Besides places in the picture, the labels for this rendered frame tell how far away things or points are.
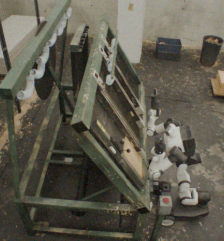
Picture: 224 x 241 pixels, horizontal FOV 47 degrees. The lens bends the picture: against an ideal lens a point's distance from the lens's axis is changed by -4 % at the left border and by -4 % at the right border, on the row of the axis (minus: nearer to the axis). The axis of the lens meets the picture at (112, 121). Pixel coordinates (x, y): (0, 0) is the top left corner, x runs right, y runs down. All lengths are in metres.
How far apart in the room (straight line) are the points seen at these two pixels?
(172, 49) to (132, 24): 1.25
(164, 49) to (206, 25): 1.55
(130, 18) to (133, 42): 0.58
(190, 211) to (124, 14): 4.31
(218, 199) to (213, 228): 0.47
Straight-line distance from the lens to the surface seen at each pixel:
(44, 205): 2.85
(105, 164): 2.16
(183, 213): 3.57
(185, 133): 2.68
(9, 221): 3.75
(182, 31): 7.73
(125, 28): 6.24
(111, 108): 2.52
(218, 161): 4.52
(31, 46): 2.32
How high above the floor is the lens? 3.17
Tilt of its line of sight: 41 degrees down
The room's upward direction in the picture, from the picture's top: 2 degrees clockwise
